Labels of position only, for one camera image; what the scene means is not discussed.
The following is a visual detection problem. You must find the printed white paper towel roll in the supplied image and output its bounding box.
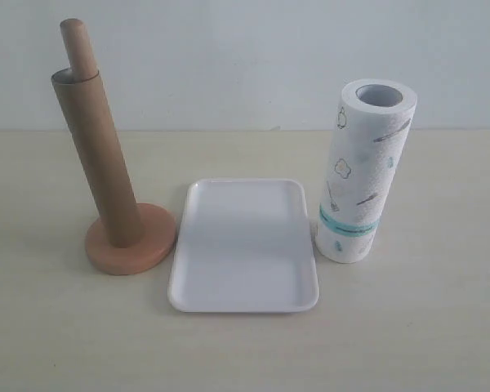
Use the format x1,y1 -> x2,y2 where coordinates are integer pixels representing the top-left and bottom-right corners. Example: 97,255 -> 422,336
315,79 -> 417,264

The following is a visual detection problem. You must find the brown cardboard tube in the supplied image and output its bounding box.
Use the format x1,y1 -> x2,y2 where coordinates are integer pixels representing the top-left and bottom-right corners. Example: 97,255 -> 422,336
51,69 -> 143,247

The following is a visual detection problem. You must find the wooden paper towel holder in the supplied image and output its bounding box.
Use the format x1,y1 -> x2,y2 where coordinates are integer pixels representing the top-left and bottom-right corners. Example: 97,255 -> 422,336
60,18 -> 176,275

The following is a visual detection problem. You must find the white rectangular plastic tray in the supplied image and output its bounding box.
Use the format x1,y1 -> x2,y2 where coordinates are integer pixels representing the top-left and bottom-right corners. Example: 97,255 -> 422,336
168,178 -> 319,314

